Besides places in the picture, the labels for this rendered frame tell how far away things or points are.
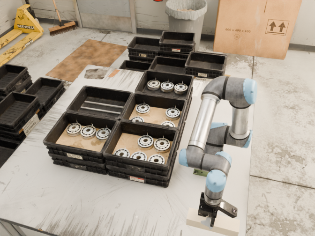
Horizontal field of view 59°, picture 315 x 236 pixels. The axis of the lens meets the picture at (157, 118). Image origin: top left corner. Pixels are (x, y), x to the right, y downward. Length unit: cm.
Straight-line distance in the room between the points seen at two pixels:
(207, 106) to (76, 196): 98
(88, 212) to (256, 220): 140
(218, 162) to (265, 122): 214
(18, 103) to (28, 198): 130
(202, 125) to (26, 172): 126
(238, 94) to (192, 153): 35
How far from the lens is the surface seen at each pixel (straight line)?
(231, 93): 135
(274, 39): 436
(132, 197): 175
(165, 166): 158
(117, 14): 491
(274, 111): 347
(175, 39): 361
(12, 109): 296
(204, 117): 129
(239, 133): 163
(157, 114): 201
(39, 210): 186
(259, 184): 275
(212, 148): 171
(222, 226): 140
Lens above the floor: 220
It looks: 44 degrees down
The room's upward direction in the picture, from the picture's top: 3 degrees counter-clockwise
